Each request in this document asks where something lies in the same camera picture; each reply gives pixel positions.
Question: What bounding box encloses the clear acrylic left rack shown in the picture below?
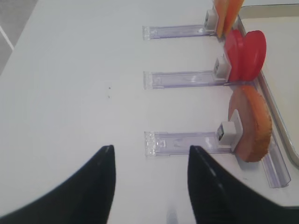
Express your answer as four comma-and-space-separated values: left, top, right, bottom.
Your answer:
143, 29, 291, 188

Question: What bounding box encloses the orange cheese slice inner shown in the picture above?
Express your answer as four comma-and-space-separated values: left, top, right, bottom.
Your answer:
223, 0, 244, 36

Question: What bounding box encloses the white pusher block middle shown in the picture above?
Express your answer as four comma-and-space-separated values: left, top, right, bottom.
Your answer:
213, 54, 232, 81

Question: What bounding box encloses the white metal tray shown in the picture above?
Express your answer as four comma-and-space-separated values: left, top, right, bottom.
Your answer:
239, 4, 299, 166

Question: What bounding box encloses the white pusher block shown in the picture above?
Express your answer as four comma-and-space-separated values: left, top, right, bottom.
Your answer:
217, 109, 243, 152
204, 9, 219, 31
213, 54, 232, 81

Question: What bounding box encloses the red tomato slice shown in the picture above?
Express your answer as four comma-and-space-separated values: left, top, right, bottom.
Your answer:
224, 30, 244, 82
240, 30, 267, 81

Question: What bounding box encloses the bread bun slice left rack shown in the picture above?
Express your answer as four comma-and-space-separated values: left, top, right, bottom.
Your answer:
228, 85, 272, 162

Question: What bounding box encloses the white pusher block far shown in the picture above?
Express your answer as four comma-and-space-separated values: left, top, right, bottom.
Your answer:
204, 9, 219, 31

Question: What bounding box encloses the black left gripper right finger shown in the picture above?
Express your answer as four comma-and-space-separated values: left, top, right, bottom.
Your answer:
188, 146, 299, 224

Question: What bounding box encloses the red tomato slice in rack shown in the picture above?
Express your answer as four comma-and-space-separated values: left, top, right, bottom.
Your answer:
224, 30, 244, 82

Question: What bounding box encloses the orange cheese slice outer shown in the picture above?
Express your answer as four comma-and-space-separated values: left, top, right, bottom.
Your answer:
214, 0, 229, 38

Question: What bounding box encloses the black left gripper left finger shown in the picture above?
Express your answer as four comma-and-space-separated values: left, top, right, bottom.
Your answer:
0, 145, 116, 224

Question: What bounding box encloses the orange cheese slice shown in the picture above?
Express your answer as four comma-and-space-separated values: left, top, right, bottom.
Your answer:
223, 0, 244, 36
214, 0, 229, 38

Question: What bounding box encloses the white pusher block near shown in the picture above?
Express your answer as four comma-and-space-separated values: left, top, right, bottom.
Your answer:
217, 109, 243, 152

